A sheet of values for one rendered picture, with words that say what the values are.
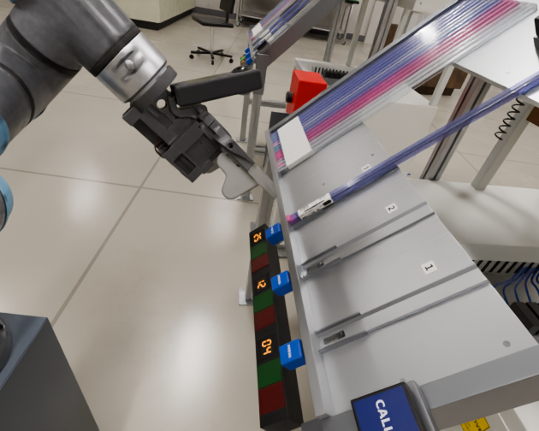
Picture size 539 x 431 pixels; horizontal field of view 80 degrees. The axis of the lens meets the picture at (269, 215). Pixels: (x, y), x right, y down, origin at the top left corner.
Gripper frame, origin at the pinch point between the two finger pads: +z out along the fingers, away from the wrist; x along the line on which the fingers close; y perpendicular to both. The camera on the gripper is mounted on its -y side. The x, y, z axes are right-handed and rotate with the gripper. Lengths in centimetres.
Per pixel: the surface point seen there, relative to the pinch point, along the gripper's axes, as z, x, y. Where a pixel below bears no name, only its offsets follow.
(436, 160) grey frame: 48, -23, -43
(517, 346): 10.6, 34.2, -3.9
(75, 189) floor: -1, -141, 65
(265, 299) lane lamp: 10.8, 8.2, 12.6
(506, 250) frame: 48, 10, -27
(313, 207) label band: 8.8, 2.9, -2.9
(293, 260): 7.9, 9.7, 5.1
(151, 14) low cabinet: -46, -557, -86
